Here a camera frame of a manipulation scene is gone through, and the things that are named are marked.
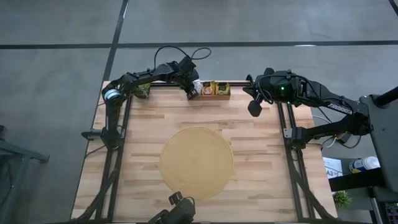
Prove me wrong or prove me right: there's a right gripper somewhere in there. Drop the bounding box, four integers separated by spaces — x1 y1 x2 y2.
242 76 276 118

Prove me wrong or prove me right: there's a red peach tea packet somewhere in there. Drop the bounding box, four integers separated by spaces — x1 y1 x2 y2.
201 81 216 96

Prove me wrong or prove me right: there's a wooden three-compartment organiser box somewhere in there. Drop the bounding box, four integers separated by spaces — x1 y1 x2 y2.
187 81 232 101

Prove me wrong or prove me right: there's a small potted succulent plant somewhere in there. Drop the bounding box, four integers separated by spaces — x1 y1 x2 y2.
133 82 151 100

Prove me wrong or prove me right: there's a round woven straw placemat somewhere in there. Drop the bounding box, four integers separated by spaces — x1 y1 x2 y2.
159 126 234 201

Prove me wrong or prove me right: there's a black power brick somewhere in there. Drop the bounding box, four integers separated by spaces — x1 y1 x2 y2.
337 132 354 144

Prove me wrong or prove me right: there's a black base connector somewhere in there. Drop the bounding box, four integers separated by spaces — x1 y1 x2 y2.
81 129 103 141

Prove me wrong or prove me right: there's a white plastic bottle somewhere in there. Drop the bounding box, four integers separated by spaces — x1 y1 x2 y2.
348 156 381 174

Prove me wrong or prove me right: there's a black shelf board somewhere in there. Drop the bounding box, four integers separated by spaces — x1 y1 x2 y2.
328 167 386 192

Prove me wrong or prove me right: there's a small green potted plant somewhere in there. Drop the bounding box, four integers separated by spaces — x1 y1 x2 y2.
332 190 353 209

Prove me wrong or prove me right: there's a black pole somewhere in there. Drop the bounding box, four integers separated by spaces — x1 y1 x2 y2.
373 86 398 108

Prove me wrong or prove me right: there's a dark grey cart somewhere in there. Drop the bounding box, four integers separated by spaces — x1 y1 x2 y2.
359 94 398 194

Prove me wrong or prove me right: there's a grey metal stand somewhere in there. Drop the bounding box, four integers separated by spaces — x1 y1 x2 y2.
0 124 50 224

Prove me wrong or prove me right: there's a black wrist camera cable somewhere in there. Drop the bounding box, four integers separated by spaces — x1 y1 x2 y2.
153 45 213 71
253 73 312 105

